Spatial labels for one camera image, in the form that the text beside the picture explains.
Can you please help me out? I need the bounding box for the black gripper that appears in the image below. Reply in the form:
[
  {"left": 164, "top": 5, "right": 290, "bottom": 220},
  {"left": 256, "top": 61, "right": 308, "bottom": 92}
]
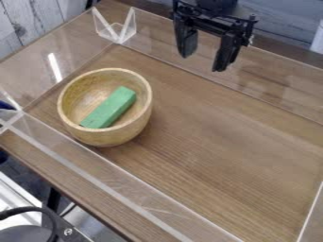
[{"left": 172, "top": 0, "right": 259, "bottom": 72}]

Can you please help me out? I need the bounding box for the green rectangular block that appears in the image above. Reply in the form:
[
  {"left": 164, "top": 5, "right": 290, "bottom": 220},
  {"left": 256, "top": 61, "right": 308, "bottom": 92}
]
[{"left": 80, "top": 86, "right": 136, "bottom": 129}]

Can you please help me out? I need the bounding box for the brown wooden bowl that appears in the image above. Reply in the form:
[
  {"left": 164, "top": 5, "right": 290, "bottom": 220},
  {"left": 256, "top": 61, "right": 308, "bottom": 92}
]
[{"left": 57, "top": 68, "right": 152, "bottom": 147}]

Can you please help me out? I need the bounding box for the white object at right edge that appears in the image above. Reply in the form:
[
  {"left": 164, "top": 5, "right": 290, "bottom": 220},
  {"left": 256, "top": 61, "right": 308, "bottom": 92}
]
[{"left": 311, "top": 19, "right": 323, "bottom": 54}]

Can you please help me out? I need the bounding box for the black metal table leg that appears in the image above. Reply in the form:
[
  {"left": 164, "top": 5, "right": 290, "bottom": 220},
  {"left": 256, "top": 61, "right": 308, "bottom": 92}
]
[{"left": 47, "top": 188, "right": 61, "bottom": 212}]

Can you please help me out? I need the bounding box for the clear acrylic corner bracket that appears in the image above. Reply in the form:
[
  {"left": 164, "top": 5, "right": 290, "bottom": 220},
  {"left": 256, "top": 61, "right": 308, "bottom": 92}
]
[{"left": 91, "top": 8, "right": 136, "bottom": 44}]

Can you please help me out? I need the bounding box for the clear acrylic enclosure wall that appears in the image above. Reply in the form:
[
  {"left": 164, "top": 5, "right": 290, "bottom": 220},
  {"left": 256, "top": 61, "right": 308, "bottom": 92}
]
[{"left": 0, "top": 1, "right": 323, "bottom": 242}]

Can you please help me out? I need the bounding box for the black cable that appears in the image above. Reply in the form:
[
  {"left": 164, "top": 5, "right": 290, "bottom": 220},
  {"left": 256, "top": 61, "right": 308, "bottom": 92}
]
[{"left": 0, "top": 206, "right": 59, "bottom": 242}]

